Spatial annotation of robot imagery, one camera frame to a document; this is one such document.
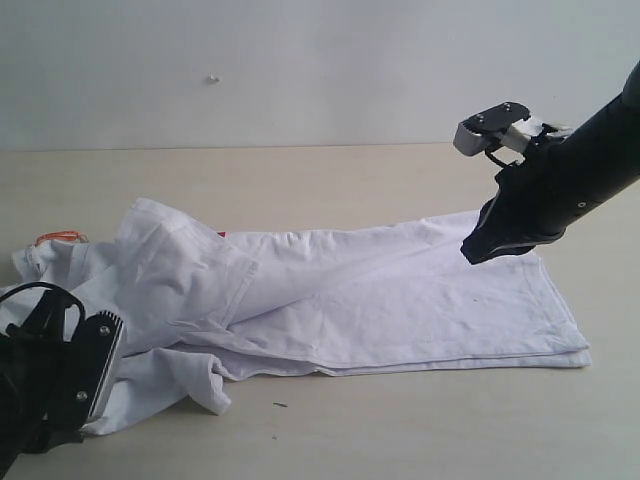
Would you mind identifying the white t-shirt red lettering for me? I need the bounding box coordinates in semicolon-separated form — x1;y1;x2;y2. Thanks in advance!
12;199;591;435

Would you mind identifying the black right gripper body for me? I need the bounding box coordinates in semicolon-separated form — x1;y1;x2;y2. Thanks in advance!
493;127;639;238

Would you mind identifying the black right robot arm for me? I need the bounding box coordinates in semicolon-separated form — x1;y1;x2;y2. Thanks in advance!
453;70;639;265

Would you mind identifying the orange neck label tag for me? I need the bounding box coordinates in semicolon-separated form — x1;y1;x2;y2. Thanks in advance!
34;230;88;245

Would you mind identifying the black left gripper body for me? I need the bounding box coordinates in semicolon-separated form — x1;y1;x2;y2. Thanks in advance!
1;284;86;455

